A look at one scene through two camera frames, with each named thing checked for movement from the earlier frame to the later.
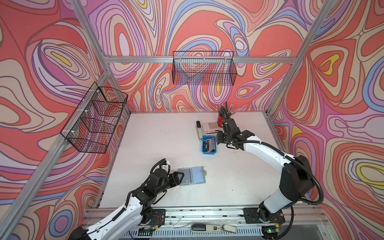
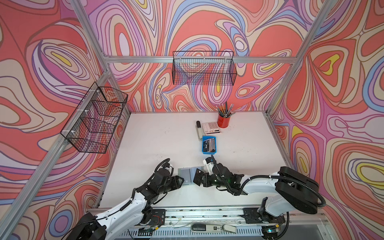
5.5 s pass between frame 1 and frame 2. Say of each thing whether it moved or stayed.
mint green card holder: stayed
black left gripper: stayed
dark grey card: stayed
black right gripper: moved
